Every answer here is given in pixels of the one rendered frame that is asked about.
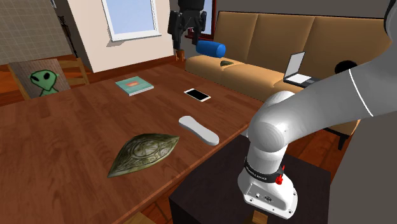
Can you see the open grey laptop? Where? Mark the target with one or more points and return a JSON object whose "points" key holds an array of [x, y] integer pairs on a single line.
{"points": [[298, 73]]}

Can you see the grey oblong remote control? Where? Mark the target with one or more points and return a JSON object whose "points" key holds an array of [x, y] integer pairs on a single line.
{"points": [[198, 129]]}

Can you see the red framed window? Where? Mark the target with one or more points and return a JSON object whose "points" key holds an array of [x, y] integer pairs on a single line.
{"points": [[210, 18]]}

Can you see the white smartphone with black screen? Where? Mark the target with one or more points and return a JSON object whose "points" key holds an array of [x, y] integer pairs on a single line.
{"points": [[197, 94]]}

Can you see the green bronze ornate shield dish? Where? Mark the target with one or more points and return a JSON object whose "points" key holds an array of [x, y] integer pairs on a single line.
{"points": [[144, 153]]}

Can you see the black coat stand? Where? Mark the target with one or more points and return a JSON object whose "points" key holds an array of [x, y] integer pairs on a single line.
{"points": [[69, 35]]}

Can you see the wooden chair with alien picture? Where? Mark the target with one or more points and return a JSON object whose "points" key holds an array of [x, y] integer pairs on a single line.
{"points": [[43, 81]]}

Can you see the tan sofa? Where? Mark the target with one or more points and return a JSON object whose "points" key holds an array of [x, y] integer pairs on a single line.
{"points": [[279, 37]]}

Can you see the teal book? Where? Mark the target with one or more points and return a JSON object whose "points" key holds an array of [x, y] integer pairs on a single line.
{"points": [[134, 84]]}

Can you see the blue cylinder cushion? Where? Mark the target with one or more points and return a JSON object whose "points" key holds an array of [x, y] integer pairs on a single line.
{"points": [[212, 49]]}

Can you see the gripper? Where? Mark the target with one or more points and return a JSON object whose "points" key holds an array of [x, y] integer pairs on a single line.
{"points": [[189, 9]]}

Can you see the plain wooden chair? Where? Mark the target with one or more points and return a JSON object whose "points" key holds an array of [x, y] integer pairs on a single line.
{"points": [[82, 69]]}

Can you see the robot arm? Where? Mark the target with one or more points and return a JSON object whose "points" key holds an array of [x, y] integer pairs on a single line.
{"points": [[313, 105]]}

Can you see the brown wooden table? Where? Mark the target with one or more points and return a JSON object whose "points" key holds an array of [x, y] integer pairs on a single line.
{"points": [[62, 130]]}

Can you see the white framed window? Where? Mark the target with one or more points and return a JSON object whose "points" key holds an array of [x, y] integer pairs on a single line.
{"points": [[131, 17]]}

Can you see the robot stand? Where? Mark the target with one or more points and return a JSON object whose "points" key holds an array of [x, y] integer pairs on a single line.
{"points": [[211, 192]]}

